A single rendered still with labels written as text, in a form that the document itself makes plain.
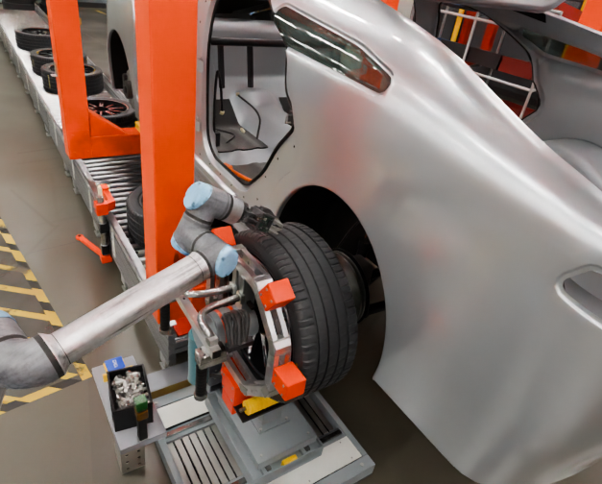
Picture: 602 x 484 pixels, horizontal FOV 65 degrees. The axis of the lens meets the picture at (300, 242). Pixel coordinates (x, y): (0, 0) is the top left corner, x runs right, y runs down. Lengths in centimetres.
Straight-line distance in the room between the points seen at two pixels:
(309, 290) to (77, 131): 262
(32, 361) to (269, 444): 125
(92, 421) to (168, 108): 155
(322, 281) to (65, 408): 157
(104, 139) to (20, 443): 217
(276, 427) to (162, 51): 160
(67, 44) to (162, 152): 193
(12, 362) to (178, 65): 105
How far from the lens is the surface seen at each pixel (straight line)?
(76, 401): 271
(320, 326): 156
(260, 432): 224
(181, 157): 186
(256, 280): 154
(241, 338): 152
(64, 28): 363
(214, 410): 238
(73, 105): 375
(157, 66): 173
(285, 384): 155
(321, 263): 161
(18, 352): 124
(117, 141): 390
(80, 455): 252
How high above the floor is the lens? 204
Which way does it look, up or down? 31 degrees down
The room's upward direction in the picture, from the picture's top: 9 degrees clockwise
